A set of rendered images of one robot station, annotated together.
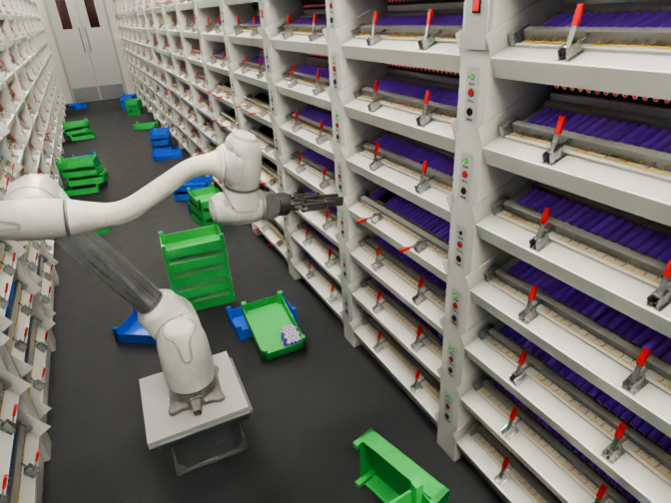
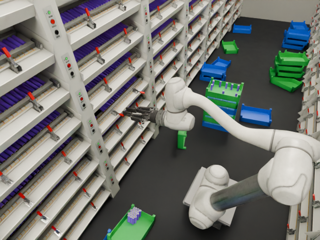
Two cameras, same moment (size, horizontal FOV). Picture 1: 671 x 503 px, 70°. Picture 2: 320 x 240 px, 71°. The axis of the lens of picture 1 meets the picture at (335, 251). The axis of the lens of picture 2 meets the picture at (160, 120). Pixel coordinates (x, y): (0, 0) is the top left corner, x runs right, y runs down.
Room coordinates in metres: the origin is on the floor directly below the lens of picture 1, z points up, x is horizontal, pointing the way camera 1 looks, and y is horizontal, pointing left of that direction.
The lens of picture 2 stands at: (1.96, 0.96, 1.70)
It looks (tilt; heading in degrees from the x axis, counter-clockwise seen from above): 44 degrees down; 236
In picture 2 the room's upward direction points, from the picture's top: 4 degrees counter-clockwise
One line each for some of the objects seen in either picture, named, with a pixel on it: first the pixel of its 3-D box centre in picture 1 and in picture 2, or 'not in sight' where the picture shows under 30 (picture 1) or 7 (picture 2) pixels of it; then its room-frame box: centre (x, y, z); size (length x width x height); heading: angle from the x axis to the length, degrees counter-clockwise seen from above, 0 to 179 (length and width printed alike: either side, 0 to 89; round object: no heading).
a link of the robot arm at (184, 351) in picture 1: (184, 350); (215, 180); (1.26, 0.52, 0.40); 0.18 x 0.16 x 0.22; 24
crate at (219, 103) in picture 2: not in sight; (223, 95); (0.51, -0.06, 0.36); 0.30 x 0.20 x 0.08; 119
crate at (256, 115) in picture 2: not in sight; (255, 114); (0.16, 0.12, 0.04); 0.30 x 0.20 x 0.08; 123
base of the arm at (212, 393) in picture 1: (194, 387); not in sight; (1.23, 0.51, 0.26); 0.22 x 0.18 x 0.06; 18
